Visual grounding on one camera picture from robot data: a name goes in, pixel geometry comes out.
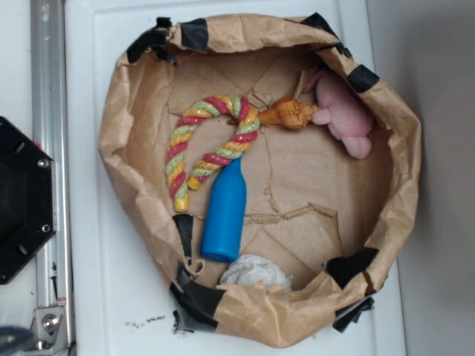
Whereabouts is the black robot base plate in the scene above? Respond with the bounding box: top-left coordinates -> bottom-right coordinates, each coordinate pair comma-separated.
1,117 -> 56,285

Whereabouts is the metal corner bracket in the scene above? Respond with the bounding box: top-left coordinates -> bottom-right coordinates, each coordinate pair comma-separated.
23,306 -> 71,355

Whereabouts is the blue plastic bottle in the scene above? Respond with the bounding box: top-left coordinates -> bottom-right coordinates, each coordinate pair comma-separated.
200,158 -> 247,263

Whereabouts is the white paper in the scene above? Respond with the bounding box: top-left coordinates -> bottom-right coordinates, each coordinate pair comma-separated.
220,254 -> 293,292

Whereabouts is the aluminium rail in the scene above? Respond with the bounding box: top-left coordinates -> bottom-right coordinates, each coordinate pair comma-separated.
30,0 -> 75,309

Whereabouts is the orange conch shell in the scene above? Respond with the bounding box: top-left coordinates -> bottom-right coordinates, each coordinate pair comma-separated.
258,96 -> 321,131

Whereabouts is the brown paper bag bin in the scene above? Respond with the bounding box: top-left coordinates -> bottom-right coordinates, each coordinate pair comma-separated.
99,14 -> 422,348

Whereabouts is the pink plush toy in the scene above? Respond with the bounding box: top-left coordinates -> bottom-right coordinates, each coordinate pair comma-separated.
304,70 -> 375,159

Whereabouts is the multicolour twisted rope toy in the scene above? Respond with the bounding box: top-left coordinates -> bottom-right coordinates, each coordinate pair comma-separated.
165,95 -> 261,213

